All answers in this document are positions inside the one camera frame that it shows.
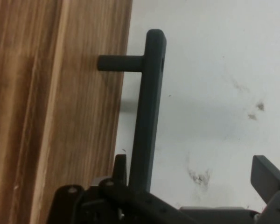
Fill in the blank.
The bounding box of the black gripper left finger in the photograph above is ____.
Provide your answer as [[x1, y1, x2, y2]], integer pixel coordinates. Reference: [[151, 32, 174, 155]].
[[46, 154, 195, 224]]

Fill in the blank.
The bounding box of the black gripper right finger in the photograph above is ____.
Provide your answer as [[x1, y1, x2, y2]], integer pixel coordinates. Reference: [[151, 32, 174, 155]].
[[250, 155, 280, 224]]

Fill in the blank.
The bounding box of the black bar cabinet handle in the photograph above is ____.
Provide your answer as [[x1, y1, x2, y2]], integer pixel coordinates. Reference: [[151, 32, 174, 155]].
[[97, 28, 167, 195]]

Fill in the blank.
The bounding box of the wooden cabinet door panel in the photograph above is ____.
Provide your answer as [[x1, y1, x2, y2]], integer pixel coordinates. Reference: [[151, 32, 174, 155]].
[[29, 0, 134, 224]]

